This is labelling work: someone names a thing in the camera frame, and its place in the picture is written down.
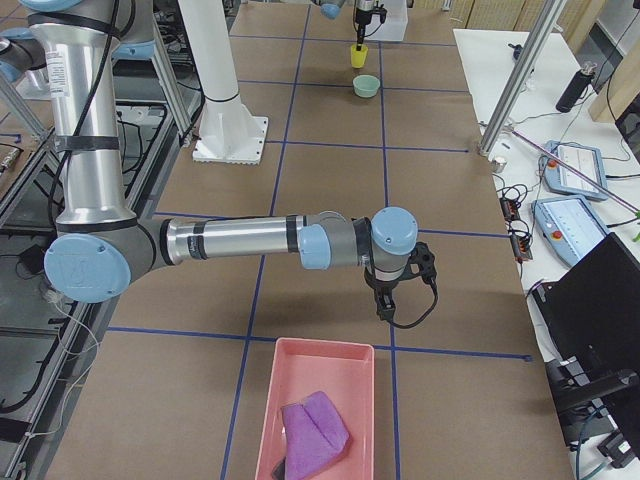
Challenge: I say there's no purple cloth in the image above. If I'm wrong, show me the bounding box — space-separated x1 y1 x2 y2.
281 391 351 479

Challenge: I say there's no mint green bowl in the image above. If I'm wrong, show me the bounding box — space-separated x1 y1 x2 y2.
352 74 380 99

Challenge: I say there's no small metal cylinder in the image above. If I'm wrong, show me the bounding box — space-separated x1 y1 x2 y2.
491 157 507 174

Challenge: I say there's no far blue teach pendant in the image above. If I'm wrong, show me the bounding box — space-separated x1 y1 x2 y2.
540 140 607 202

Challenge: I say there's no black computer monitor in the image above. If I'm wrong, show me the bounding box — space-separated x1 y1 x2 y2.
533 233 639 454

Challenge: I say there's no aluminium frame post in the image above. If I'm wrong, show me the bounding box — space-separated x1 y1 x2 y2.
478 0 567 157

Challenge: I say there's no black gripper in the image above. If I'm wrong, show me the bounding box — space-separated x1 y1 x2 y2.
354 0 386 51
375 287 396 321

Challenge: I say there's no black water bottle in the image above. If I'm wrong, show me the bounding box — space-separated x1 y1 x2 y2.
555 61 597 113

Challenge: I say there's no black camera cable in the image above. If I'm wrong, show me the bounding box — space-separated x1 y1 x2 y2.
387 279 440 330

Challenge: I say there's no pink plastic tray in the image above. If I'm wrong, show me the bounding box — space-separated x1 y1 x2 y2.
255 338 375 479

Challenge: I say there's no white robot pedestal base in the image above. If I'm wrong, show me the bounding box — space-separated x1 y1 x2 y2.
179 0 269 165

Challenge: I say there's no grabber reacher stick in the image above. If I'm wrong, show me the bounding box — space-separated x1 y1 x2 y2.
507 127 639 219

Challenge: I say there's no blue teach pendant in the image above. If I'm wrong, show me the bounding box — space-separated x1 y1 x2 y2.
540 140 607 202
532 194 610 267

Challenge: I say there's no yellow plastic cup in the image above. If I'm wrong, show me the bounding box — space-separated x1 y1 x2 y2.
350 44 369 69

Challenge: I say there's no near blue teach pendant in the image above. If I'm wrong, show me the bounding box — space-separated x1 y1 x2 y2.
532 194 610 267

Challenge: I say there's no translucent white plastic box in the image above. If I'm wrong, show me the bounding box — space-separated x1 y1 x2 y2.
365 0 408 42

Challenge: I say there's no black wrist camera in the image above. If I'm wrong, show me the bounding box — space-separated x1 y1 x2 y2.
406 241 437 287

